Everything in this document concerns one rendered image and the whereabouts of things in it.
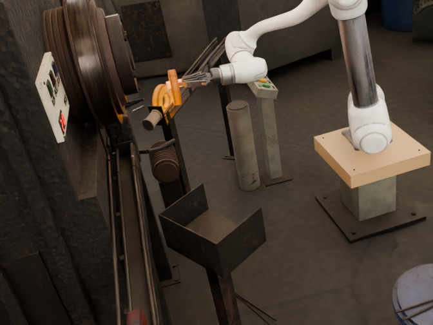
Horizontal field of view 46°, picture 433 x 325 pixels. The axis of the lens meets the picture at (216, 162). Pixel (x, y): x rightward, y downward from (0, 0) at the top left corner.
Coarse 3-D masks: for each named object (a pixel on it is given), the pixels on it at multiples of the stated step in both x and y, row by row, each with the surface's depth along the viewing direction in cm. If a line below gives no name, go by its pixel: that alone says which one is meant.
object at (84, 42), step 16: (80, 0) 163; (80, 16) 158; (80, 32) 156; (80, 48) 156; (96, 48) 155; (80, 64) 156; (96, 64) 157; (96, 80) 159; (96, 96) 162; (96, 112) 167; (112, 112) 169
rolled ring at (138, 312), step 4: (128, 312) 124; (132, 312) 123; (136, 312) 123; (140, 312) 124; (128, 316) 122; (132, 316) 121; (136, 316) 121; (140, 316) 122; (144, 316) 129; (128, 320) 120; (132, 320) 120; (136, 320) 120; (140, 320) 121; (144, 320) 127; (128, 324) 119; (132, 324) 119; (136, 324) 119; (140, 324) 119; (144, 324) 128
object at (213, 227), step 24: (192, 192) 171; (168, 216) 166; (192, 216) 174; (216, 216) 175; (168, 240) 166; (192, 240) 154; (216, 240) 166; (240, 240) 153; (264, 240) 163; (216, 264) 151; (216, 288) 176; (216, 312) 185
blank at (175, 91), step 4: (168, 72) 217; (172, 72) 217; (168, 76) 223; (172, 76) 215; (176, 76) 215; (172, 80) 214; (176, 80) 215; (172, 84) 214; (176, 84) 214; (172, 88) 214; (176, 88) 215; (172, 92) 215; (176, 92) 215; (172, 96) 224; (176, 96) 216; (180, 96) 217; (176, 100) 217; (180, 100) 218; (176, 104) 221
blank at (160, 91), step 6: (162, 84) 239; (156, 90) 236; (162, 90) 238; (168, 90) 243; (156, 96) 235; (162, 96) 238; (168, 96) 244; (156, 102) 235; (162, 102) 239; (168, 102) 245; (162, 108) 239
